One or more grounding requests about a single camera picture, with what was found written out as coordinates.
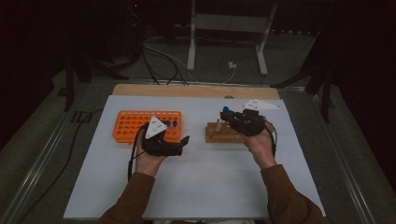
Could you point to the person's left hand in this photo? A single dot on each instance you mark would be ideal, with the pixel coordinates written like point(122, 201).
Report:
point(148, 165)

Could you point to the orange plastic test tube rack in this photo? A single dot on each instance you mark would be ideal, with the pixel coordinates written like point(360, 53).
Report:
point(130, 119)

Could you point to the grey metal stand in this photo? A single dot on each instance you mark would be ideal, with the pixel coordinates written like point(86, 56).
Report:
point(230, 22)

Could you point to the black tripod stand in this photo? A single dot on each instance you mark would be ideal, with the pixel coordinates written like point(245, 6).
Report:
point(326, 99)
point(69, 87)

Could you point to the metal floor rail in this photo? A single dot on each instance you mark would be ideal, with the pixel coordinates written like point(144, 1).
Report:
point(40, 158)
point(342, 161)

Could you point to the blue-capped test tube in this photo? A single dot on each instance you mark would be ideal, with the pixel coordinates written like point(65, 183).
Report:
point(168, 123)
point(175, 124)
point(225, 109)

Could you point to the wooden test tube rack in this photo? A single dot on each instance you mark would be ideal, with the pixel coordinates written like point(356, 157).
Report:
point(224, 137)

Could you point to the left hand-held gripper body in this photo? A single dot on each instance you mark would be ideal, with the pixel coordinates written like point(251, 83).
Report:
point(162, 148)

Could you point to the white table mat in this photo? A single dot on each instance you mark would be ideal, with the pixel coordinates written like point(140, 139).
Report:
point(193, 174)

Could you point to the person's right hand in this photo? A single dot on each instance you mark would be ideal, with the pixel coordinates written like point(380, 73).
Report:
point(263, 149)

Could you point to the white plug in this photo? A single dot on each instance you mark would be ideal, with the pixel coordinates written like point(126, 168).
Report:
point(232, 65)

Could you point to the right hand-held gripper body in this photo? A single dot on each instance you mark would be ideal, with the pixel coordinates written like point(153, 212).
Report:
point(247, 124)

